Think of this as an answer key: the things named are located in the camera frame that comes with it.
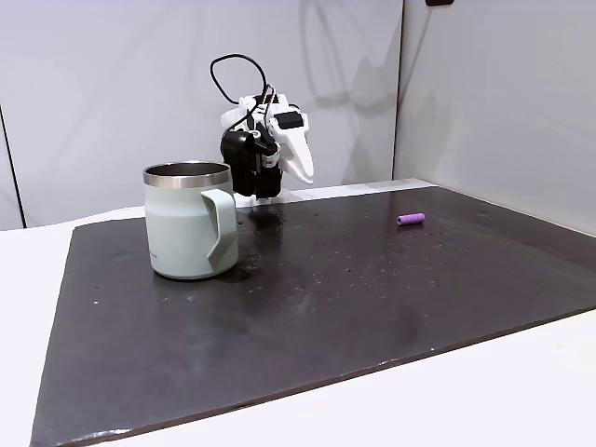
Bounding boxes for pale green steel mug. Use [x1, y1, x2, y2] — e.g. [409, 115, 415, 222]
[142, 161, 240, 281]

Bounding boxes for black table mat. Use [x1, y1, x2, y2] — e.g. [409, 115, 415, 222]
[28, 185, 596, 447]

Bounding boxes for black oval camera box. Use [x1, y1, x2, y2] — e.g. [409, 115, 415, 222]
[221, 130, 257, 197]

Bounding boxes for black cable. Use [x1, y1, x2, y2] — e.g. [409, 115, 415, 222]
[209, 53, 280, 137]

